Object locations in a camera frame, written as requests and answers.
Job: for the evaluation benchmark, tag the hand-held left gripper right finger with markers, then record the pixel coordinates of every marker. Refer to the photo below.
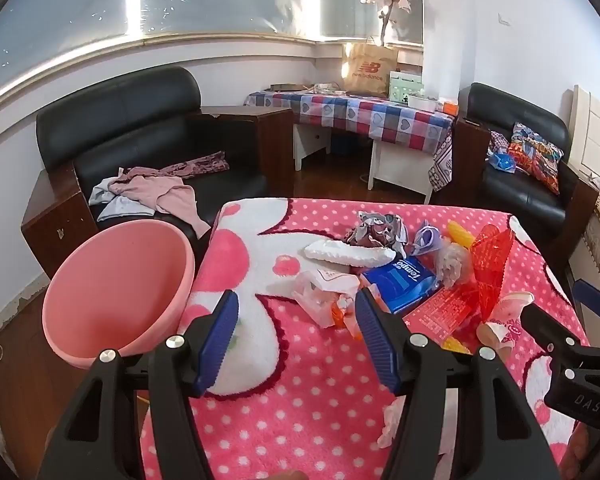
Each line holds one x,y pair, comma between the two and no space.
375,345

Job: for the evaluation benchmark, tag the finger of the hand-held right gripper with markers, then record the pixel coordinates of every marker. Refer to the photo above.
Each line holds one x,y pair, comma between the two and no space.
547,324
595,297

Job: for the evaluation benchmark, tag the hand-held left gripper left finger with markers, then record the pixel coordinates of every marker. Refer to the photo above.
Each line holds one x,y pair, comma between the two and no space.
220,345

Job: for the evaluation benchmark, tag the pink and white wrapper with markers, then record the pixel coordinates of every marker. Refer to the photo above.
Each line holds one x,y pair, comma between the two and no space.
505,327

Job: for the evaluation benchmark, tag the red transparent plastic wrapper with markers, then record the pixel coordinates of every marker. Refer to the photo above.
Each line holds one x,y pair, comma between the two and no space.
495,255

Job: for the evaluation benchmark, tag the white fuzzy sock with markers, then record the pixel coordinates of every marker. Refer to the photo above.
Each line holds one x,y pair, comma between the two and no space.
350,255

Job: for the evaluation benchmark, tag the patterned wrapper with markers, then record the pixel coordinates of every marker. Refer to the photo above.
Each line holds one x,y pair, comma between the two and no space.
375,230

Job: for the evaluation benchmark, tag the pink plastic bucket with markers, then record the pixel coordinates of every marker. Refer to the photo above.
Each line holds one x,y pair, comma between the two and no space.
115,290

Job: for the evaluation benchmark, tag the lilac wrapper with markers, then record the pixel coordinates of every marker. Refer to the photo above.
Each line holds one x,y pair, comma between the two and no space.
426,237

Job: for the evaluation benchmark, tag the yellow ridged wrapper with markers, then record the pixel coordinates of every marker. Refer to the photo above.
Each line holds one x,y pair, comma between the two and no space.
457,234
453,344

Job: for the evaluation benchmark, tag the blue tissue pack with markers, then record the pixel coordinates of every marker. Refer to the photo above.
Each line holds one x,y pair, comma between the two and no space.
400,280

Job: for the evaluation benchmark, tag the flat red packet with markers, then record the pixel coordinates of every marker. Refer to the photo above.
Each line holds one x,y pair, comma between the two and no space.
440,315

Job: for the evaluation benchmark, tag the pale pink tissue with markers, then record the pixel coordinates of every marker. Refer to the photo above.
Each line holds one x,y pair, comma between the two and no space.
391,425

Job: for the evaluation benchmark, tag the pink dotted printed blanket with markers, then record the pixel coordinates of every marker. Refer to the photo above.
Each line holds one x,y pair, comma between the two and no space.
310,410

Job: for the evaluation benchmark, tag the colourful printed cushion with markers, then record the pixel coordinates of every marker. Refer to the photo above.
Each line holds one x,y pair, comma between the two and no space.
535,152

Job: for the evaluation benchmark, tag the pink garment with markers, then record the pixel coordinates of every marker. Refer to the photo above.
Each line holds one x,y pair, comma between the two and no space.
165,195

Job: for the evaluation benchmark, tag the white wooden board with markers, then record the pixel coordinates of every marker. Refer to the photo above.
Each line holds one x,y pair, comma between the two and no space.
597,135

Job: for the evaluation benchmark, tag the blue plastic bag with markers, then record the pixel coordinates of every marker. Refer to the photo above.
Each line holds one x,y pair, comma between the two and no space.
502,162

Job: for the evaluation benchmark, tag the light blue cloth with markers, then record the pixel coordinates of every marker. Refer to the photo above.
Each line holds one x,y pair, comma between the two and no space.
117,205

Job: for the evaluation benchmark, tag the white desk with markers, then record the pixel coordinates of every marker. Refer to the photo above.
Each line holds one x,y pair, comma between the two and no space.
395,170

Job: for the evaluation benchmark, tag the mauve patterned cloth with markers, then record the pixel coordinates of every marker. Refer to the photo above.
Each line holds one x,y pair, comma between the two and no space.
205,164

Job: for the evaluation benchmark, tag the checked heart tablecloth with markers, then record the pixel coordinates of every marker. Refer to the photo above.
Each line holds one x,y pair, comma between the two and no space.
360,112

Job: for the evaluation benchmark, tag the small orange box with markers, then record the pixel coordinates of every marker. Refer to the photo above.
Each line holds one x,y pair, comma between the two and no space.
450,108

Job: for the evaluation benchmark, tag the black leather armchair wooden sides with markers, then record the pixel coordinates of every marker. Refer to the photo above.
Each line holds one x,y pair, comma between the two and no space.
130,110

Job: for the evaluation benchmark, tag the green and white box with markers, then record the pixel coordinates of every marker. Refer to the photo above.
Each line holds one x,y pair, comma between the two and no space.
402,87

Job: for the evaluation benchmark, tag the flat brown box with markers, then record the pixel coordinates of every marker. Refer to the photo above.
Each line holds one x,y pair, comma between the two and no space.
285,86

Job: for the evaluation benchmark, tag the brown paper bag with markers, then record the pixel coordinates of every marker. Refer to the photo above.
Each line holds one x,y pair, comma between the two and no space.
367,72

